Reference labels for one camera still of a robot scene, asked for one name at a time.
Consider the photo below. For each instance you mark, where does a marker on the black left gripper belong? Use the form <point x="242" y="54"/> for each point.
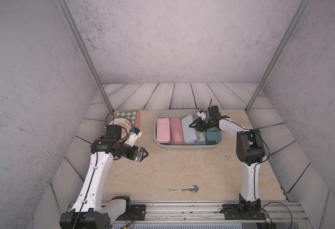
<point x="133" y="156"/>

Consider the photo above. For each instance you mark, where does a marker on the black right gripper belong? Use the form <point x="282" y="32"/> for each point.
<point x="198" y="125"/>

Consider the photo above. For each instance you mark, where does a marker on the teal pencil case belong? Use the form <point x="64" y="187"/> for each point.
<point x="211" y="137"/>

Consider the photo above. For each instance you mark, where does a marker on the clear case with label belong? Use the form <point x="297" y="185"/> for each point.
<point x="201" y="138"/>

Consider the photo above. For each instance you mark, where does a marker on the light blue pencil case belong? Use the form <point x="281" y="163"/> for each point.
<point x="189" y="133"/>

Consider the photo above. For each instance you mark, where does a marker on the light pink ridged pencil case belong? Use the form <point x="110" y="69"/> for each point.
<point x="163" y="130"/>

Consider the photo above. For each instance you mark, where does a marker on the rose pink pencil case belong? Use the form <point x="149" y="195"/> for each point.
<point x="176" y="132"/>

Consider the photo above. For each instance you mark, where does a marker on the grey plastic storage box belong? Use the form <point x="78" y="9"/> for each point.
<point x="181" y="113"/>

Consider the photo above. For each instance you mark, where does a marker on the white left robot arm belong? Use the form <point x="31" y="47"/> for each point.
<point x="87" y="212"/>

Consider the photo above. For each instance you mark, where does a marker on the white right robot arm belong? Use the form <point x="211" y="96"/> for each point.
<point x="250" y="150"/>

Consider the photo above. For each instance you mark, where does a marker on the round patterned ceramic plate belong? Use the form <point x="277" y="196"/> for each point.
<point x="125" y="125"/>

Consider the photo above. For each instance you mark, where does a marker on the pink plastic tray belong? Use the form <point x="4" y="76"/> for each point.
<point x="137" y="118"/>

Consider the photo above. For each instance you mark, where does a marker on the green checkered cloth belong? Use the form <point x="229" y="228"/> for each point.
<point x="126" y="114"/>

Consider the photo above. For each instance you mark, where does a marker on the metal spoon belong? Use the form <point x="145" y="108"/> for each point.
<point x="192" y="189"/>

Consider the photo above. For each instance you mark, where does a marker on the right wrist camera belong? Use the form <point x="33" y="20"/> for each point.
<point x="202" y="114"/>

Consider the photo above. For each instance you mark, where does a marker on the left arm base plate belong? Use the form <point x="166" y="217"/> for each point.
<point x="134" y="212"/>

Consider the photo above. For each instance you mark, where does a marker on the aluminium front rail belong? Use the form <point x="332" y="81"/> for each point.
<point x="206" y="215"/>

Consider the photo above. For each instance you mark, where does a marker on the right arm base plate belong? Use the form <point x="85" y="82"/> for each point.
<point x="233" y="213"/>

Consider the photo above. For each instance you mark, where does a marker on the right aluminium frame post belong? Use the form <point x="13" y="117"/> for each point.
<point x="290" y="30"/>

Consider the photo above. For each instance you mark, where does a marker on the aluminium frame post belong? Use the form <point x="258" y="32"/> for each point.
<point x="290" y="30"/>
<point x="62" y="4"/>

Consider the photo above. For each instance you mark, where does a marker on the left aluminium frame post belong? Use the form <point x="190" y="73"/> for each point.
<point x="62" y="4"/>

